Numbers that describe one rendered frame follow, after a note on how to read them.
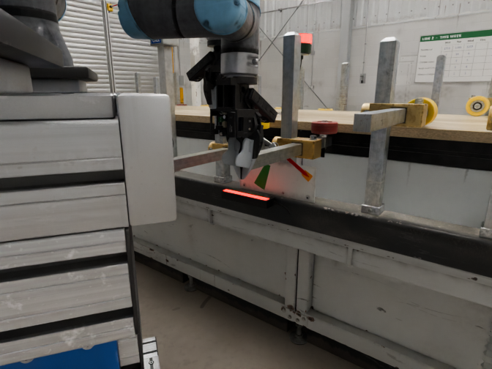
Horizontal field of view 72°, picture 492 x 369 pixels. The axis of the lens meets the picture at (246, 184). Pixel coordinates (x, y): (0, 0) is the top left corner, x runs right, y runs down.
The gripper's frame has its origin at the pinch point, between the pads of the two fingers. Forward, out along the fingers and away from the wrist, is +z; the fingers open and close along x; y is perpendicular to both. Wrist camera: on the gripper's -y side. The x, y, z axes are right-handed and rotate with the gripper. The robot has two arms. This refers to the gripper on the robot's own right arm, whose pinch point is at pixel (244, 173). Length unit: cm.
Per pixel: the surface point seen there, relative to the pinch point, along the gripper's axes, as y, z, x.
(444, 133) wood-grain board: -45, -8, 32
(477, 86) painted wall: -748, -51, -3
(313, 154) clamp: -24.2, -1.8, 5.0
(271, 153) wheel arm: -8.5, -3.6, 1.5
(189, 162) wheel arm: -6.3, 1.5, -23.5
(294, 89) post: -25.1, -18.6, -2.3
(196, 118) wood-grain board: -45, -8, -59
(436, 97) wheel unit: -133, -19, 17
